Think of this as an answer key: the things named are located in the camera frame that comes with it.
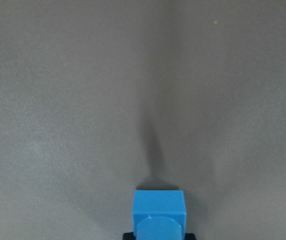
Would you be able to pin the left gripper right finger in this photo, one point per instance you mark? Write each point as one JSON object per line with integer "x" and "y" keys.
{"x": 189, "y": 236}

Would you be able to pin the long blue block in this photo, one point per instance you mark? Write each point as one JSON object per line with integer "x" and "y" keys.
{"x": 159, "y": 214}

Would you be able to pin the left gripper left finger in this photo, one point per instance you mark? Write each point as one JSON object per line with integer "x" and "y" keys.
{"x": 128, "y": 236}

